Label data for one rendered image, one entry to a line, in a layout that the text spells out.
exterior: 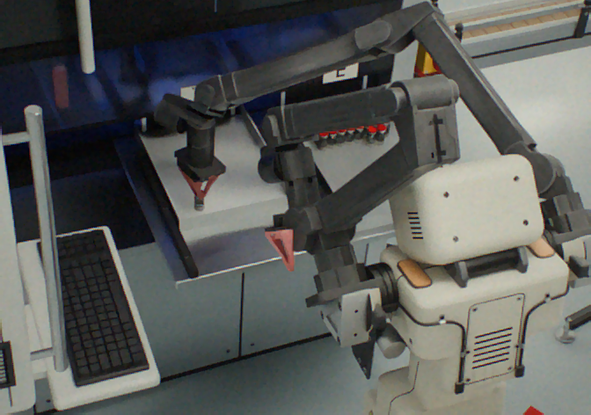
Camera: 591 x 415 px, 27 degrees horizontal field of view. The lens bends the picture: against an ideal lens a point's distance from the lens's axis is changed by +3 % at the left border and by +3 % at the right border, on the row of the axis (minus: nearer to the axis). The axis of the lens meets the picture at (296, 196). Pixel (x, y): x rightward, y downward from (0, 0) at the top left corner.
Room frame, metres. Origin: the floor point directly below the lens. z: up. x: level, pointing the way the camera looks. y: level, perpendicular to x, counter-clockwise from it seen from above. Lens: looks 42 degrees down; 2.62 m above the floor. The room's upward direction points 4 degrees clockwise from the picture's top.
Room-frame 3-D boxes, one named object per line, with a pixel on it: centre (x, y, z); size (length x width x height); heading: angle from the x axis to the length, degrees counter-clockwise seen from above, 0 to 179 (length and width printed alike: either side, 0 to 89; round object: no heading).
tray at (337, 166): (2.04, -0.17, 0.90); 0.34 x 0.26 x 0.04; 25
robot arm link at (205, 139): (1.87, 0.21, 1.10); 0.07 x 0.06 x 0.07; 60
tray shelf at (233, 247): (2.01, 0.01, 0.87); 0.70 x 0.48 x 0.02; 115
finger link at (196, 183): (1.87, 0.21, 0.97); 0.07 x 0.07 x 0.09; 41
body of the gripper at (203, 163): (1.87, 0.21, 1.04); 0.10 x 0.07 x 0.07; 41
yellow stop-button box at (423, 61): (2.36, -0.30, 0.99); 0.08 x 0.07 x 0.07; 25
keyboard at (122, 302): (1.64, 0.40, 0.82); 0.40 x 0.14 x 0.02; 23
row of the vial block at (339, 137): (2.14, -0.12, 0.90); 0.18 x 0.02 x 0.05; 115
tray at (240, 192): (2.00, 0.19, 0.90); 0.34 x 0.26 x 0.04; 25
